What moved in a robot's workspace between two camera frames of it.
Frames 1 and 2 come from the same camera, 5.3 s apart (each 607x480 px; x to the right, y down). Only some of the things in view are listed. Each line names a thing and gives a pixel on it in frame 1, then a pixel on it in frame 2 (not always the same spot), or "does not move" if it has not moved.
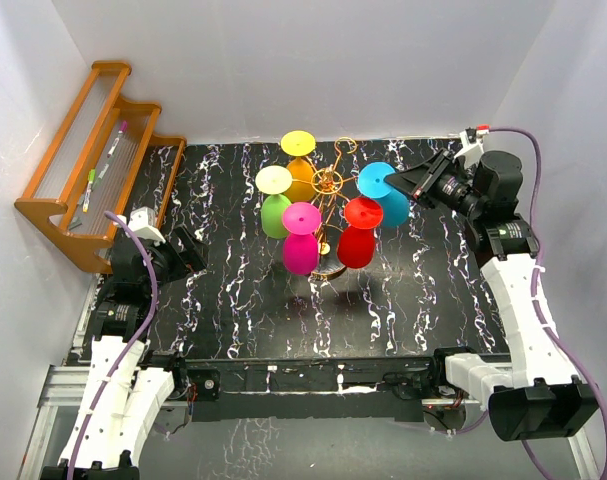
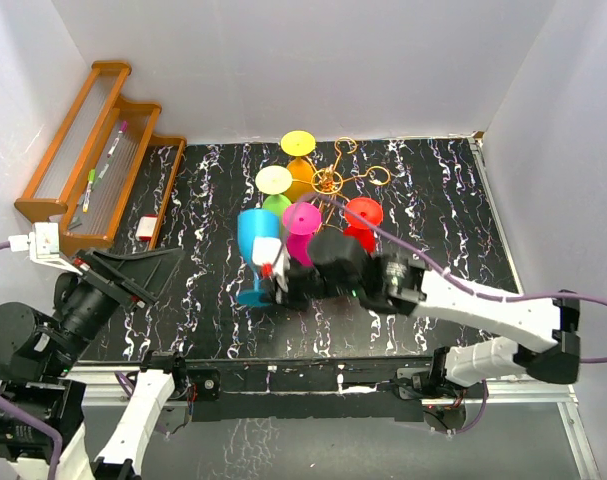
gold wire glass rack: [326, 186] does not move
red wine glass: [356, 241] does not move
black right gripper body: [445, 184] to [305, 285]
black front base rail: [258, 387] does not move
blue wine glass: [371, 182] to [251, 223]
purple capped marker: [122, 130] does not move
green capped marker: [91, 179] does not move
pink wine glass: [301, 221] does not move
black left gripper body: [173, 265] to [93, 295]
